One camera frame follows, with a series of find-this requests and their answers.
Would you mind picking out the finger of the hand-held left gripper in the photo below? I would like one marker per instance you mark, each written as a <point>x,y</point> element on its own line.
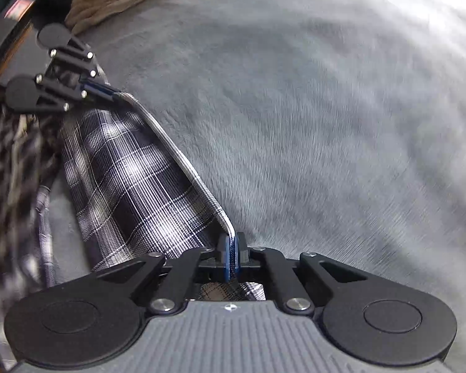
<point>73,93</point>
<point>81,62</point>

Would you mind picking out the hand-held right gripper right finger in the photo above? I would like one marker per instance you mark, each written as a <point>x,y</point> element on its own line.
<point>239,254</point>

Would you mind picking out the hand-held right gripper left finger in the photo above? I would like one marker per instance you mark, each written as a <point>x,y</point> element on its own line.
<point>227,254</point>

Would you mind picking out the black white plaid pants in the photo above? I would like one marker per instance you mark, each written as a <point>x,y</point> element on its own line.
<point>132,186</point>

